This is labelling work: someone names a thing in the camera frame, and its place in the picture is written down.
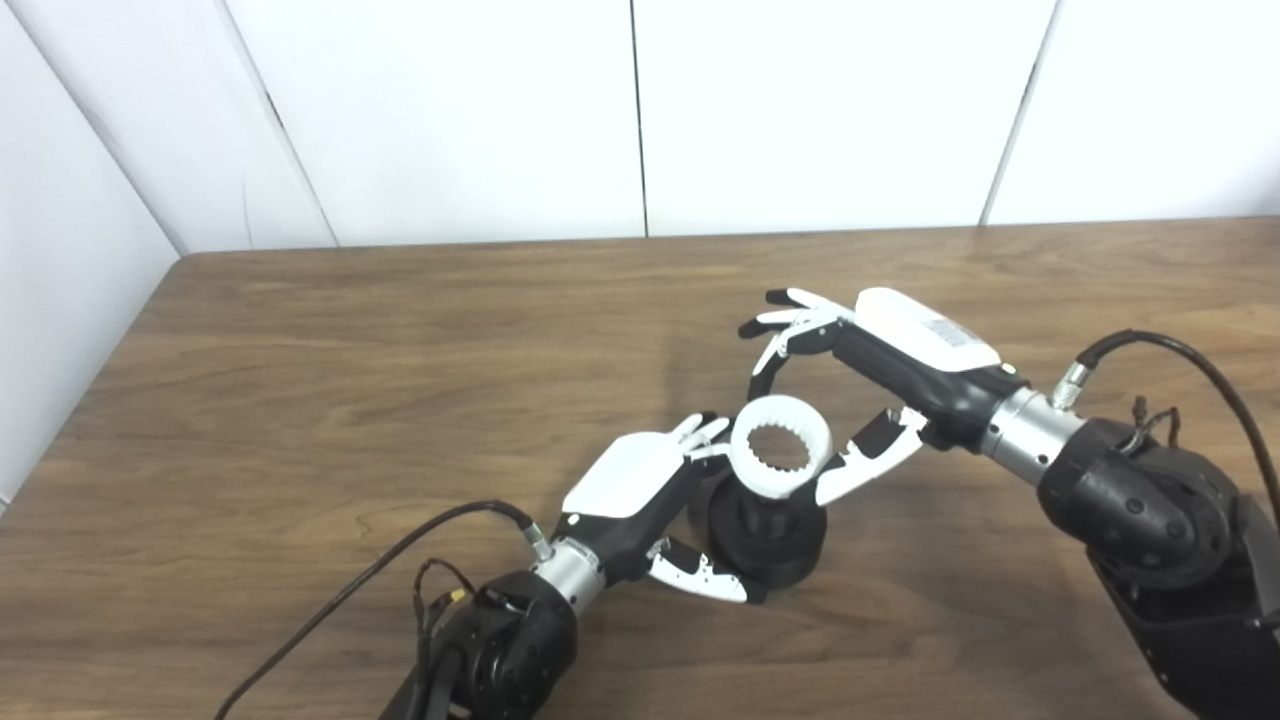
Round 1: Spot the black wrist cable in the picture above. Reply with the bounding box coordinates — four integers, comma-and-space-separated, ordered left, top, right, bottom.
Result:
1050, 330, 1280, 511
215, 500, 554, 720

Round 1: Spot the round black part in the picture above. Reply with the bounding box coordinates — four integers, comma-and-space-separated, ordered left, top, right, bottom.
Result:
706, 470, 829, 589

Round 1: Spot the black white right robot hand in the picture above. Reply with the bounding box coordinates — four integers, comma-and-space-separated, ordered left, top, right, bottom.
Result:
739, 287, 1019, 507

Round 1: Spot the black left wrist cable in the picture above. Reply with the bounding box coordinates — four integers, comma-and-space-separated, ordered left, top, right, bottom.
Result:
215, 500, 554, 720

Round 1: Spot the thin dark wire bundle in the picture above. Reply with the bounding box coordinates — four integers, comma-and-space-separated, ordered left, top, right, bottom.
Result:
1130, 397, 1183, 451

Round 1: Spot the thin wire with yellow tag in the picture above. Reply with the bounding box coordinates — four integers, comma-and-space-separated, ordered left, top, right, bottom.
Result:
412, 558, 476, 641

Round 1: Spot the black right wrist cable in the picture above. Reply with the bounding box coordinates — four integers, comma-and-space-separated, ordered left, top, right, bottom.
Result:
1050, 330, 1280, 511

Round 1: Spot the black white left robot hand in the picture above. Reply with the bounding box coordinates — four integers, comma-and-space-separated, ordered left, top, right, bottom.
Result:
553, 411, 768, 605

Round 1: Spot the white ring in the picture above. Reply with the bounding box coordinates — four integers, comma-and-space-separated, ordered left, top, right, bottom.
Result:
729, 395, 834, 501

